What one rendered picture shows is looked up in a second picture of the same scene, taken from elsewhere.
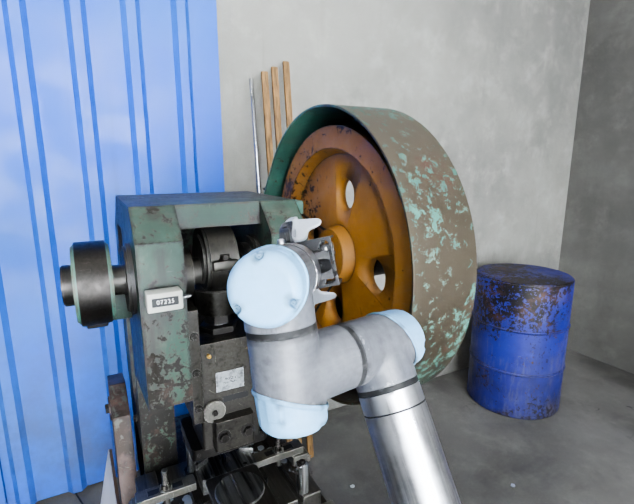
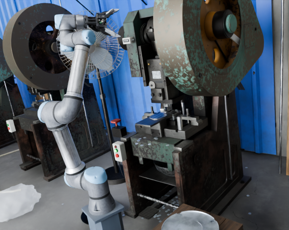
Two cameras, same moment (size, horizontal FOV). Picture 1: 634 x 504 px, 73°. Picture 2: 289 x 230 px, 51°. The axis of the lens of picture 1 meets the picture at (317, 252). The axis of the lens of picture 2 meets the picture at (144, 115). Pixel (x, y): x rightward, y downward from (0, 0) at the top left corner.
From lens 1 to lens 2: 1.71 m
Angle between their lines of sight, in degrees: 69
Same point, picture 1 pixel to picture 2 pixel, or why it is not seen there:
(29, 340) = not seen: hidden behind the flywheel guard
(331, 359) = (66, 36)
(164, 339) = (132, 54)
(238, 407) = (160, 86)
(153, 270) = (127, 31)
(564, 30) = not seen: outside the picture
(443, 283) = (166, 31)
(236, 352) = (157, 64)
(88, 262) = (121, 29)
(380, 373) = (75, 42)
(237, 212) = not seen: hidden behind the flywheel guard
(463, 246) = (175, 14)
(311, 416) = (62, 46)
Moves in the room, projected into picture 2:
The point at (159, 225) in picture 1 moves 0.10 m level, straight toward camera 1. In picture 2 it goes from (131, 17) to (119, 18)
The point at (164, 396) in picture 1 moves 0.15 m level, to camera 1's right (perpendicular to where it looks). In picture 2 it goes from (134, 73) to (141, 75)
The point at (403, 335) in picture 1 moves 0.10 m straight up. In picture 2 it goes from (80, 34) to (76, 13)
